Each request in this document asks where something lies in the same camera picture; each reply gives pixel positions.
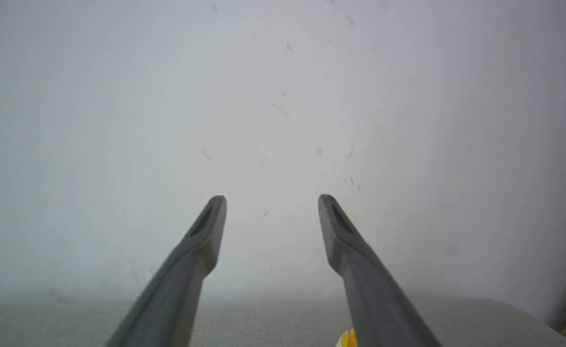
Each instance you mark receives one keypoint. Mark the yellow tiger face hooded shirt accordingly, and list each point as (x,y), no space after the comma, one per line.
(349,340)

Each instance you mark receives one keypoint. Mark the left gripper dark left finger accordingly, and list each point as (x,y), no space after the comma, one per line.
(186,270)

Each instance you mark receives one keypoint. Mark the grey fabric sofa seat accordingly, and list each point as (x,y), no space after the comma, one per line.
(47,327)

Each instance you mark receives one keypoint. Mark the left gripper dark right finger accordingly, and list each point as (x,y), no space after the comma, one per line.
(365,279)

